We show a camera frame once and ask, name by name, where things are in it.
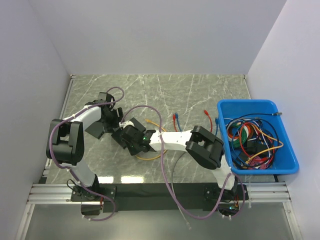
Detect black network switch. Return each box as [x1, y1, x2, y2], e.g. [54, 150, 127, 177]
[84, 116, 147, 151]

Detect yellow ethernet cable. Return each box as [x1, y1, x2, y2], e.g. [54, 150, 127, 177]
[135, 118, 168, 161]

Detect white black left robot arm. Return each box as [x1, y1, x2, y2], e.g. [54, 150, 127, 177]
[46, 92, 123, 201]

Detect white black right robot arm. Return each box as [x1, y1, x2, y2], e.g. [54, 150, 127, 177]
[120, 123, 238, 200]

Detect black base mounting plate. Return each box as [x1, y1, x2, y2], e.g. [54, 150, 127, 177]
[70, 182, 244, 213]

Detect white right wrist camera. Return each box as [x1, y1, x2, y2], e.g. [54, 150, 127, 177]
[119, 120, 135, 129]

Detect blue ethernet cable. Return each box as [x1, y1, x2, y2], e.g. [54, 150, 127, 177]
[174, 112, 221, 137]

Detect red ethernet cable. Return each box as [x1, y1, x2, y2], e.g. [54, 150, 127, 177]
[172, 109, 214, 133]

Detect green cable coil in bin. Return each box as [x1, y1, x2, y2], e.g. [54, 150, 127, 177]
[229, 124, 251, 151]

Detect orange cable in bin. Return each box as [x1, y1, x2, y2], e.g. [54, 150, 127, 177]
[238, 122, 285, 166]

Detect black cable in bin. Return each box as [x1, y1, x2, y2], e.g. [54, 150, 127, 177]
[226, 111, 283, 141]

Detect white cable in bin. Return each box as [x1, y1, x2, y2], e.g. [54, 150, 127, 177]
[222, 117, 263, 141]

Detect aluminium frame rail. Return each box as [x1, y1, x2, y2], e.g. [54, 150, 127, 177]
[27, 182, 291, 205]

